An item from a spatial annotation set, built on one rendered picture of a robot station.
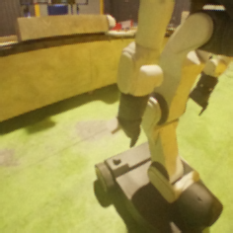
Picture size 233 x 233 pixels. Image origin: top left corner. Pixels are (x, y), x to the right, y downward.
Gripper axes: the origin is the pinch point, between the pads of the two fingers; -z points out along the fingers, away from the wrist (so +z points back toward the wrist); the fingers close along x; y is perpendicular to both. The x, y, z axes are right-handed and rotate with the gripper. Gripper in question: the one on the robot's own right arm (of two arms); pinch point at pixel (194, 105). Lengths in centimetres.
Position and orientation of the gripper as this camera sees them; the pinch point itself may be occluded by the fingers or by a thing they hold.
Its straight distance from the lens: 86.7
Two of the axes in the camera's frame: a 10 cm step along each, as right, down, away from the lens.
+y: -8.7, 2.7, -4.2
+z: 1.2, -7.0, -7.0
